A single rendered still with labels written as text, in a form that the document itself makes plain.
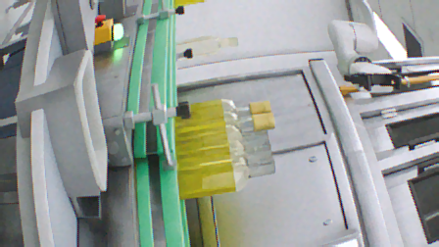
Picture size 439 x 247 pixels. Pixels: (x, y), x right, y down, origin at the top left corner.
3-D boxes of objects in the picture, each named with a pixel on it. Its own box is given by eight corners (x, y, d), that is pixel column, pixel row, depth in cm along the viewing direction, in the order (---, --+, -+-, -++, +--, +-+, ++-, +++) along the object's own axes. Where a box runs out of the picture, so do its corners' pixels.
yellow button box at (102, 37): (87, 57, 177) (112, 49, 177) (84, 32, 174) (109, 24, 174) (90, 47, 183) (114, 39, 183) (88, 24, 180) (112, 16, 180)
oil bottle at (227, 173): (142, 204, 149) (252, 190, 149) (135, 180, 147) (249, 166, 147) (141, 189, 154) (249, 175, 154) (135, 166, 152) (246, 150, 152)
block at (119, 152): (103, 171, 145) (133, 168, 145) (92, 128, 141) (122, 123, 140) (103, 162, 148) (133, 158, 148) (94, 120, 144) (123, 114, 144)
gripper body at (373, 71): (380, 89, 152) (394, 96, 141) (347, 89, 151) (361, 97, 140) (377, 57, 151) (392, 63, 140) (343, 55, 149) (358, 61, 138)
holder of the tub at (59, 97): (76, 220, 129) (109, 219, 129) (41, 94, 116) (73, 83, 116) (78, 176, 144) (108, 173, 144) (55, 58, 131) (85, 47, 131)
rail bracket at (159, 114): (135, 175, 146) (200, 168, 146) (119, 95, 138) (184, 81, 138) (135, 168, 148) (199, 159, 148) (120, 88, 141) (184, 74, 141)
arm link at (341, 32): (355, 22, 161) (322, 17, 160) (367, 25, 151) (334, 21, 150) (362, 81, 164) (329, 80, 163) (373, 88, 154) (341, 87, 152)
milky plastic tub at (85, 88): (70, 198, 126) (107, 196, 126) (43, 93, 116) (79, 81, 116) (73, 154, 141) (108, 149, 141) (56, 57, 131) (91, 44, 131)
